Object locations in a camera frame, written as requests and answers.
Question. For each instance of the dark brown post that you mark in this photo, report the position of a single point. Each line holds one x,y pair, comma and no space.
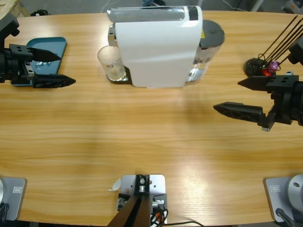
135,210

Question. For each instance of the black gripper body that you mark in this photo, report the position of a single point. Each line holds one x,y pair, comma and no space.
10,68
292,106

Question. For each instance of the clear water tank grey lid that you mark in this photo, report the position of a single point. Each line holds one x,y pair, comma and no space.
211,33

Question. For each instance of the red coffee capsule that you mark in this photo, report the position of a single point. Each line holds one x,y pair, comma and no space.
267,72

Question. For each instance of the black capsule holder with rods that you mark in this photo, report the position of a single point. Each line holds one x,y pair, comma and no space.
252,66

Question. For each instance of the metal drip tray grate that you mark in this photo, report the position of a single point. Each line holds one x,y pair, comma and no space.
126,79

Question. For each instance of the black floor equipment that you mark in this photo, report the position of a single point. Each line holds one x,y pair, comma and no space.
40,13

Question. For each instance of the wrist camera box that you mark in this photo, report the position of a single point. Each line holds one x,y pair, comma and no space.
297,50
8,24

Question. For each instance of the grey metal frame leg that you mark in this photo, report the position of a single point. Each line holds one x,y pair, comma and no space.
257,5

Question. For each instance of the wooden crate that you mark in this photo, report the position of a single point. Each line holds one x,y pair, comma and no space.
7,6

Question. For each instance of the clear drinking glass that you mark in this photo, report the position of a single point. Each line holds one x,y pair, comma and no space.
111,62

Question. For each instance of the white mounting block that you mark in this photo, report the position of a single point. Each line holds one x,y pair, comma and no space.
157,184

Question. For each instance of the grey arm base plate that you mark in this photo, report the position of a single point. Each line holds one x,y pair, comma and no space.
279,196
13,198

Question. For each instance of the teal plastic serving tray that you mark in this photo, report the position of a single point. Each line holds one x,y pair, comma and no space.
55,43

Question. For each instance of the bystander in blue jeans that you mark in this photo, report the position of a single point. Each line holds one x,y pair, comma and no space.
154,2

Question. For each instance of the purple coffee capsule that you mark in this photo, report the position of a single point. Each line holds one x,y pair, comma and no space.
274,66

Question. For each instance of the white capsule coffee machine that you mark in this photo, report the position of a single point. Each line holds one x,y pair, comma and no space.
156,54

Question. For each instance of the crumpled clear foil wrapper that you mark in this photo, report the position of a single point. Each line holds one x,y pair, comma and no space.
43,64

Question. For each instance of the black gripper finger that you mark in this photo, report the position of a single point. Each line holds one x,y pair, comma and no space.
265,83
52,81
40,55
241,111

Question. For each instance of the white paper tab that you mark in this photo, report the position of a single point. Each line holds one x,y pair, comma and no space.
116,185

